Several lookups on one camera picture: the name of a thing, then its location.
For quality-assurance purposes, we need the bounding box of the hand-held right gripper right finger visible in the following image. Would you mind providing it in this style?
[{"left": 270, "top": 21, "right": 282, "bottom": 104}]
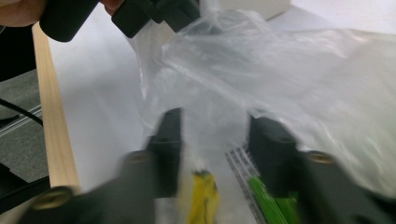
[{"left": 247, "top": 115, "right": 303, "bottom": 199}]

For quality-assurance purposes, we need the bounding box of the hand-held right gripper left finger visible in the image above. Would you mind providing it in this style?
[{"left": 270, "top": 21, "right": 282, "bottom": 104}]
[{"left": 146, "top": 106, "right": 185, "bottom": 199}]

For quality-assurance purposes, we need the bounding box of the thin black cable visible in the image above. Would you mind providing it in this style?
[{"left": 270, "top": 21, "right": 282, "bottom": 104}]
[{"left": 0, "top": 97, "right": 45, "bottom": 127}]

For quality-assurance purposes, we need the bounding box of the metal floor rail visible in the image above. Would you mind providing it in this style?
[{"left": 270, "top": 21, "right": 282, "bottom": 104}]
[{"left": 0, "top": 105, "right": 43, "bottom": 138}]

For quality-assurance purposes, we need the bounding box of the small yellow packet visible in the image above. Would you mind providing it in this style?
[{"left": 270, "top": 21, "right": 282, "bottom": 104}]
[{"left": 186, "top": 169, "right": 220, "bottom": 224}]

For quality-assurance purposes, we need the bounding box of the clear plastic bag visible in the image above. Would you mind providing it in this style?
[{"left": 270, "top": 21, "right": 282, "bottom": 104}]
[{"left": 126, "top": 0, "right": 396, "bottom": 224}]

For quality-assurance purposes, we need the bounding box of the green snack packet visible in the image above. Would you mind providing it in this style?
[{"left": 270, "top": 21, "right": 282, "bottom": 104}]
[{"left": 225, "top": 145, "right": 303, "bottom": 224}]

